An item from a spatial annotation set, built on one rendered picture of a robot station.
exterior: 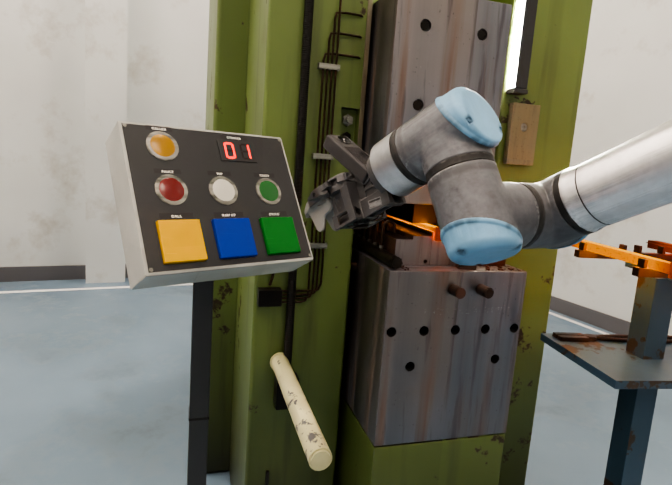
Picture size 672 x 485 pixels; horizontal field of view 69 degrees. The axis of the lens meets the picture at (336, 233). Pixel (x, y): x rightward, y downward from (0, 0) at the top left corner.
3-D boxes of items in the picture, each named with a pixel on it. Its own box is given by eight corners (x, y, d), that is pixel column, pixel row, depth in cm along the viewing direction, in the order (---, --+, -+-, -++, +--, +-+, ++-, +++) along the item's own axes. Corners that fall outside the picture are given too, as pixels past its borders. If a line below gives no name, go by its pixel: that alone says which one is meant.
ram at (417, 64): (521, 172, 127) (542, 9, 122) (383, 162, 116) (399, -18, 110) (443, 167, 167) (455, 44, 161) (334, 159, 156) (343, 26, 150)
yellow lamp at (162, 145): (175, 159, 87) (176, 134, 86) (147, 157, 85) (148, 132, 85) (176, 158, 90) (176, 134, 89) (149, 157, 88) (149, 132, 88)
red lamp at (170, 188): (185, 203, 85) (185, 178, 84) (156, 202, 83) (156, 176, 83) (185, 201, 88) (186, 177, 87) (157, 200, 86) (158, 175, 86)
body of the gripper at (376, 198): (331, 232, 79) (382, 201, 70) (317, 183, 81) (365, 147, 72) (365, 230, 84) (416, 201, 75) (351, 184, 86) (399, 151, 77)
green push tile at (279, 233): (302, 251, 97) (292, 216, 99) (269, 253, 92) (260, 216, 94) (297, 254, 98) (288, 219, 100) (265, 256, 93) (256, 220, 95)
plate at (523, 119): (533, 165, 142) (541, 105, 140) (506, 163, 139) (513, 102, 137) (528, 165, 144) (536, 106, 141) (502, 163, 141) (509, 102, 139)
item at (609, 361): (766, 388, 116) (767, 380, 116) (614, 389, 110) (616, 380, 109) (664, 341, 146) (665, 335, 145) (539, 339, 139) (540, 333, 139)
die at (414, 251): (465, 265, 127) (468, 233, 126) (393, 265, 121) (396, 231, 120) (399, 238, 167) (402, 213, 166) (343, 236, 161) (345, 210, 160)
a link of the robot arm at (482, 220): (553, 244, 60) (522, 154, 64) (487, 247, 54) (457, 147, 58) (496, 267, 68) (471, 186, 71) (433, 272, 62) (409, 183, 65)
